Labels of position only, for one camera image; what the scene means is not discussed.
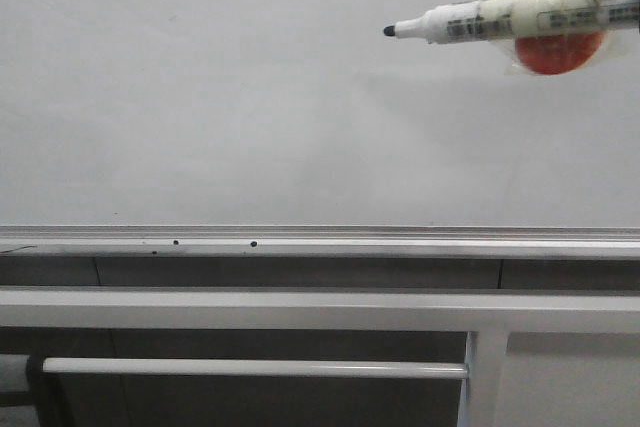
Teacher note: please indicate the white round stand crossbar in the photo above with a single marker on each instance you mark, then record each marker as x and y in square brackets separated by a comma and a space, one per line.
[347, 369]

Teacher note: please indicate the red round magnet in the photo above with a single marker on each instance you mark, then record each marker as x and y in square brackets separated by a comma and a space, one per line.
[558, 54]

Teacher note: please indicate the grey foam padded roll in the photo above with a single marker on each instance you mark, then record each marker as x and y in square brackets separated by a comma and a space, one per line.
[13, 376]

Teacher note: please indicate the white black whiteboard marker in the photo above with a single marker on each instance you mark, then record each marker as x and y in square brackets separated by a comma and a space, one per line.
[488, 20]

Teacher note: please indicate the white metal stand frame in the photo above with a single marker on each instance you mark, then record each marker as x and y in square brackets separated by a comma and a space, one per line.
[488, 319]

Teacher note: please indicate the whiteboard with aluminium frame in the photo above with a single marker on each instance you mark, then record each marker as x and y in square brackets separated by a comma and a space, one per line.
[295, 127]

